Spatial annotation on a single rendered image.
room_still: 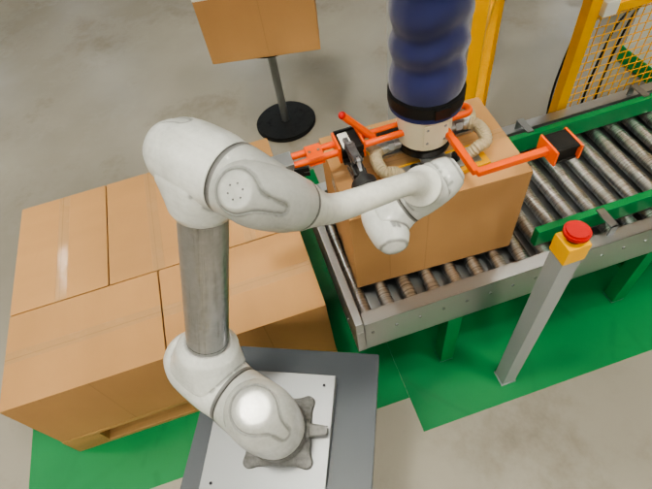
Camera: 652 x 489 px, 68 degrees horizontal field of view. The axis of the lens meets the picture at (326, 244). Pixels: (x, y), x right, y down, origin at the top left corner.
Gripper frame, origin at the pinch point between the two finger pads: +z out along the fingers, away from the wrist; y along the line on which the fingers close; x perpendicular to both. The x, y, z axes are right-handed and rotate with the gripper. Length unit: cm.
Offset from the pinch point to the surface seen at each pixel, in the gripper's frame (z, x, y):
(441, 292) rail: -34, 20, 48
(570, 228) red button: -50, 45, 3
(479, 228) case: -21, 39, 36
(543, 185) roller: 0, 82, 54
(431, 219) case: -20.2, 20.9, 23.2
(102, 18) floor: 369, -124, 111
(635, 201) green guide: -26, 100, 44
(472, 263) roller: -24, 38, 53
